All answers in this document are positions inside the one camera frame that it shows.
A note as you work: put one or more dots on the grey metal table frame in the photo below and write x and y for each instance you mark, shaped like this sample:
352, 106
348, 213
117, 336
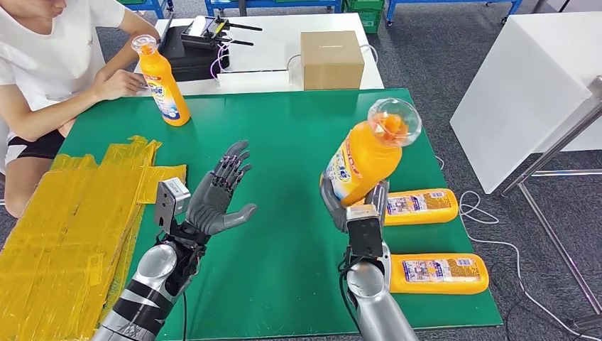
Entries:
552, 151

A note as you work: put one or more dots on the brown cardboard box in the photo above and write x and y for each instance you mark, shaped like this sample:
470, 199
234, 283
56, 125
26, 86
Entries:
332, 61

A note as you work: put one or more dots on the green plastic crate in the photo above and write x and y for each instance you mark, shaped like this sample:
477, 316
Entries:
370, 19

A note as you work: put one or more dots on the person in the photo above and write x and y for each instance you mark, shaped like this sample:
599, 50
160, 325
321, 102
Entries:
42, 52

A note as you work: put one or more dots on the black remote controller with antennas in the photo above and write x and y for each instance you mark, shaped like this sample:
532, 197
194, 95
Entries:
207, 34

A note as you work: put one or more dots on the blue metal rack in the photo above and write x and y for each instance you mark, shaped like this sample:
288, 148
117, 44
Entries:
392, 12
284, 5
148, 5

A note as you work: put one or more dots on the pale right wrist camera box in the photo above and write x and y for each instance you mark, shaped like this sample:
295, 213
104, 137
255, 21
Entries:
364, 235

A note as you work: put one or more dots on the black carrying case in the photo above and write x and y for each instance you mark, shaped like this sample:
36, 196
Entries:
197, 63

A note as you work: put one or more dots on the green table board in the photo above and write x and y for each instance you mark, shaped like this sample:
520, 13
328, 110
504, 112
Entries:
282, 141

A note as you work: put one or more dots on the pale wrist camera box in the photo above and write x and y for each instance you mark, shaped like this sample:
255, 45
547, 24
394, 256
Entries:
171, 200
364, 235

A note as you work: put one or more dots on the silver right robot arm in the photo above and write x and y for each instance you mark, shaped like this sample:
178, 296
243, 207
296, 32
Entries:
371, 292

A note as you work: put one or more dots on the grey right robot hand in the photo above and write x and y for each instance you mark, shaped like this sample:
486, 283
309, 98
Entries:
331, 207

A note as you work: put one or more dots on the yellow taped cardboard sheet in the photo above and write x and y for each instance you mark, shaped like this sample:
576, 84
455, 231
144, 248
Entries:
56, 235

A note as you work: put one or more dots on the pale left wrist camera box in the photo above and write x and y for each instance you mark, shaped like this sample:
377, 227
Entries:
171, 200

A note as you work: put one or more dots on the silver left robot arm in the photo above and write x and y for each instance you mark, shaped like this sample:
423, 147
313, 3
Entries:
153, 268

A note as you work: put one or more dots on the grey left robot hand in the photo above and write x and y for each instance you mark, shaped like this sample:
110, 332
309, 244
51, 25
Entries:
211, 207

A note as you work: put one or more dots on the person's right hand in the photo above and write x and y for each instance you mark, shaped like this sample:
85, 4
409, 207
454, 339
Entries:
117, 84

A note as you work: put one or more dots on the large white table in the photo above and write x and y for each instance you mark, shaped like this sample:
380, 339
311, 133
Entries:
519, 94

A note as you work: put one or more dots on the orange detergent bottle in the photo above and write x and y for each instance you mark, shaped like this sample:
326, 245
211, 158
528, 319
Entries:
367, 160
423, 219
437, 287
167, 94

